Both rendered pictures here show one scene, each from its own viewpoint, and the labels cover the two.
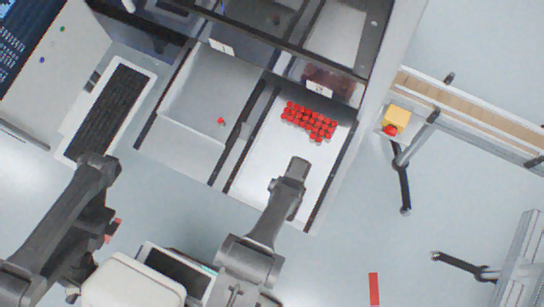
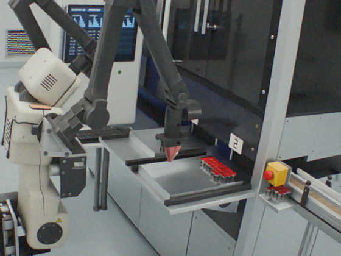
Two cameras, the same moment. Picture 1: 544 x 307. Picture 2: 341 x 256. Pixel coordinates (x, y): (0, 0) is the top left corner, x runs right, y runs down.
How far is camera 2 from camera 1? 1.49 m
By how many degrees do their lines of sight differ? 55
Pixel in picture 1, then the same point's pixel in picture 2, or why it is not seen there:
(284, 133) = (196, 172)
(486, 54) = not seen: outside the picture
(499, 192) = not seen: outside the picture
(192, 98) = (155, 141)
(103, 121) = (95, 133)
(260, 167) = (166, 174)
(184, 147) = (129, 150)
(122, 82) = (122, 130)
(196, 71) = not seen: hidden behind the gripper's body
